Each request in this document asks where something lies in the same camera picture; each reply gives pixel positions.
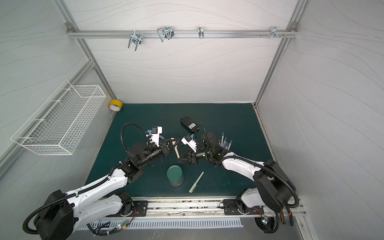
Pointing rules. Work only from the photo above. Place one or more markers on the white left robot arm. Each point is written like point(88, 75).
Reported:
point(63, 213)

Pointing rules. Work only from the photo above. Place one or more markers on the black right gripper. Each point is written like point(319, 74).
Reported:
point(192, 157)

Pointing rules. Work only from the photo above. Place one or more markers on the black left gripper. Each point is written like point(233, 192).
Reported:
point(164, 148)

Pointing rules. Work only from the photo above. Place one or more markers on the green lidded round container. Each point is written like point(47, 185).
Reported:
point(175, 175)

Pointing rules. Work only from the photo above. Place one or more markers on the metal bracket clamp right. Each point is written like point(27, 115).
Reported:
point(273, 34)

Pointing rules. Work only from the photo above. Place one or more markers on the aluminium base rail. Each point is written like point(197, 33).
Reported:
point(184, 207)

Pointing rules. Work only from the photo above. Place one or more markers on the black battery box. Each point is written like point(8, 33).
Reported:
point(189, 124)

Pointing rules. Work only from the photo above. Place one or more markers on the metal u-bolt clamp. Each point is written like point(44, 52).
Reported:
point(135, 40)

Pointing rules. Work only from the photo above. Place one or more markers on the light green pen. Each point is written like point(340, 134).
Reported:
point(193, 187)

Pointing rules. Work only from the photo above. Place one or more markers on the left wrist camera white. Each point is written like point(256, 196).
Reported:
point(154, 135)

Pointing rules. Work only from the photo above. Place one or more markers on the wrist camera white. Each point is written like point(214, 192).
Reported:
point(190, 141)
point(154, 135)

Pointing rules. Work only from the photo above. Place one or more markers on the white wire basket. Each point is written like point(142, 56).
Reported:
point(58, 125)

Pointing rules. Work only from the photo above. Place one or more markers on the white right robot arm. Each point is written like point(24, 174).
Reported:
point(273, 187)

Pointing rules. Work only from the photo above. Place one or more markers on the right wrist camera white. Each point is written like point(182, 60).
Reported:
point(190, 141)

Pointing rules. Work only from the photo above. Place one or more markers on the yellow tape roll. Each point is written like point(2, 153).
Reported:
point(115, 105)

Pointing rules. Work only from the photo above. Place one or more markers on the aluminium cross rail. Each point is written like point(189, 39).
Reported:
point(179, 34)

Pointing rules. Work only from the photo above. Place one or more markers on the small metal ring clamp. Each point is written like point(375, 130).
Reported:
point(201, 32)

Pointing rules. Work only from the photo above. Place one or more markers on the metal hook clamp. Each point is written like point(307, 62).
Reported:
point(165, 33)

